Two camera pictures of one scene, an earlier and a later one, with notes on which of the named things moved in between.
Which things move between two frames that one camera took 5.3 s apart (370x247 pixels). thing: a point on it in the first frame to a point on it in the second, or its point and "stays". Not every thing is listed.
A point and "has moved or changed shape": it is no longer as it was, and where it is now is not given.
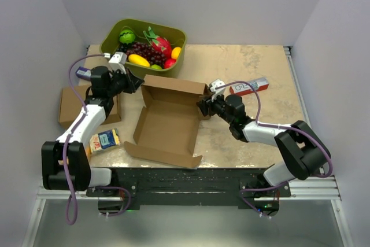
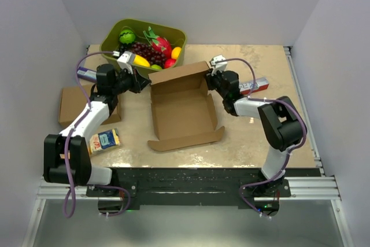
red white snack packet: [245, 88] stays
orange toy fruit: [176, 52] stays
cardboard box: [167, 126] has moved or changed shape
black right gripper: [205, 104] to [209, 78]
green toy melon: [127, 36] stays
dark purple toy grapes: [145, 50] stays
